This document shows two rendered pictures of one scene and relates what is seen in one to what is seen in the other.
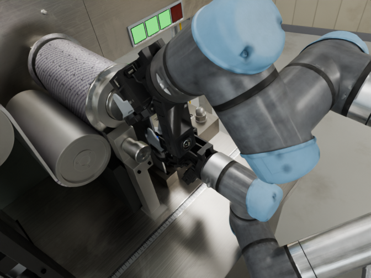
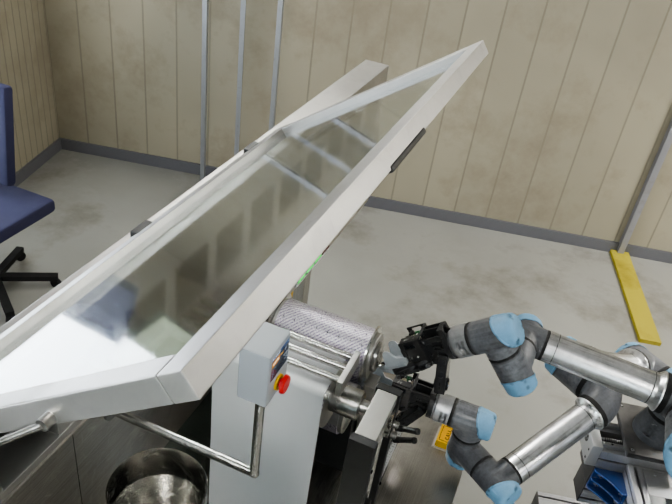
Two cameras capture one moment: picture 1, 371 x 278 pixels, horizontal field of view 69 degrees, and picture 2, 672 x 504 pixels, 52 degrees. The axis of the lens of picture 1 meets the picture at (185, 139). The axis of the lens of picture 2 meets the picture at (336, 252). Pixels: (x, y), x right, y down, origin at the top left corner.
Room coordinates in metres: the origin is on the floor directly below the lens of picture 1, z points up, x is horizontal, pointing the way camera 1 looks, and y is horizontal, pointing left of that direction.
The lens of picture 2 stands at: (-0.54, 0.88, 2.37)
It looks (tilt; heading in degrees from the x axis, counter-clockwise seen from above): 34 degrees down; 328
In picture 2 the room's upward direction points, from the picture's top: 8 degrees clockwise
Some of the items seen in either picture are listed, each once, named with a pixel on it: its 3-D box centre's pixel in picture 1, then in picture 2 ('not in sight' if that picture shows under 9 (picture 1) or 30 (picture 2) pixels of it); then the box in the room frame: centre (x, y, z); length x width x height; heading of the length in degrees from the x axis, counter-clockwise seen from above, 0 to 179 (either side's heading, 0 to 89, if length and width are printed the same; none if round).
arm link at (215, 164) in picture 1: (216, 171); (442, 408); (0.34, -0.05, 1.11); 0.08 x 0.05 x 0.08; 130
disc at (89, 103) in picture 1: (119, 99); (370, 354); (0.45, 0.12, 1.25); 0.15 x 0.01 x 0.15; 130
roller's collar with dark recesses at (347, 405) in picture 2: not in sight; (347, 400); (0.27, 0.29, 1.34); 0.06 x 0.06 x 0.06; 40
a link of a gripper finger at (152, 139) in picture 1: (152, 136); not in sight; (0.47, 0.08, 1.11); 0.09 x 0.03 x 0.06; 41
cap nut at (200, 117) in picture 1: (200, 113); not in sight; (0.60, -0.06, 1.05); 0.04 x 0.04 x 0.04
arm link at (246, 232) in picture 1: (249, 222); (466, 450); (0.26, -0.11, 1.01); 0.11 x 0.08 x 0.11; 4
